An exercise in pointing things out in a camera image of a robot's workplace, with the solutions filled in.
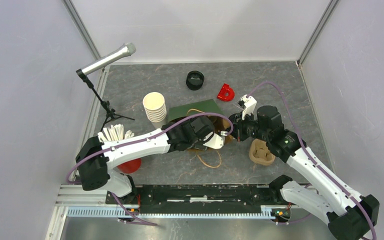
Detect stack of white paper cups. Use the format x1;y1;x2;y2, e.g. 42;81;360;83
142;92;167;129

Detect red cup with straws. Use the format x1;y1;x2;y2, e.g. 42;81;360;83
97;124;142;174

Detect red plastic holder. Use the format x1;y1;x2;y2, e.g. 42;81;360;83
217;83;235;102

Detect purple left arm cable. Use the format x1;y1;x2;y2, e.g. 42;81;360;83
66;112;235;185

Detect green paper bag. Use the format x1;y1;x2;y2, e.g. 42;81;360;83
167;99;230;169

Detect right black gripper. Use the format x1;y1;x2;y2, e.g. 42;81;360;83
225;109;270;142

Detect brown cardboard cup carriers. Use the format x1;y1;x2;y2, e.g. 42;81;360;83
248;139;276;166

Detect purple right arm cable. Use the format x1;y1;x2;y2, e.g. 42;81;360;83
248;81;378;240

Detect stack of black lids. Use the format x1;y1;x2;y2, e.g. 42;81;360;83
185;70;205;91

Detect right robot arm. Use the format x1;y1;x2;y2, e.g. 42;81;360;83
229;105;380;240

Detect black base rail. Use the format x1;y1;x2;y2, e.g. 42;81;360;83
105;184;293;223

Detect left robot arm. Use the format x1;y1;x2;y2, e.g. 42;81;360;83
77;115;215;204

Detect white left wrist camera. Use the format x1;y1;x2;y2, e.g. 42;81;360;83
202;131;228;150

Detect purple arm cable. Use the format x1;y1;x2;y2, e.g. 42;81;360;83
248;81;378;240
66;112;235;185

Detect silver microphone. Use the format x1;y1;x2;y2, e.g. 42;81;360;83
76;42;137;77

